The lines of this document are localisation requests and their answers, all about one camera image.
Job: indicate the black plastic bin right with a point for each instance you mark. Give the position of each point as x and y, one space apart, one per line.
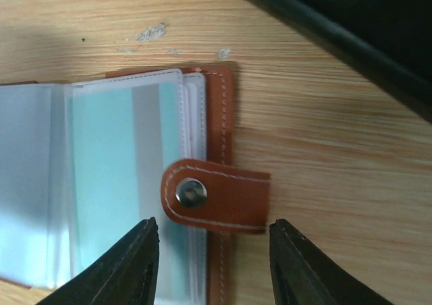
387 41

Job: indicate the brown leather card holder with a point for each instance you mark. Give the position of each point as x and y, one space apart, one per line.
202 192

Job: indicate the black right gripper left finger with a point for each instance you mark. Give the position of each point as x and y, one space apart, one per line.
125 274

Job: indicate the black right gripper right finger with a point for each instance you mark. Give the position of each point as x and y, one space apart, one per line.
301 273

